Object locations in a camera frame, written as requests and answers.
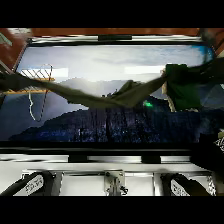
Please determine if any dark green T-shirt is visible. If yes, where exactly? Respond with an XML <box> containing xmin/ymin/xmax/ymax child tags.
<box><xmin>162</xmin><ymin>63</ymin><xmax>224</xmax><ymax>113</ymax></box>

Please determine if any black garment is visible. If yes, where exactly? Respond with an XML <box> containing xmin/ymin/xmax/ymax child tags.
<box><xmin>189</xmin><ymin>130</ymin><xmax>224</xmax><ymax>175</ymax></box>

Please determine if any olive grey garment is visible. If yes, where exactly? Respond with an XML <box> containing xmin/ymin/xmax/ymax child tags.
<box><xmin>0</xmin><ymin>57</ymin><xmax>224</xmax><ymax>110</ymax></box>

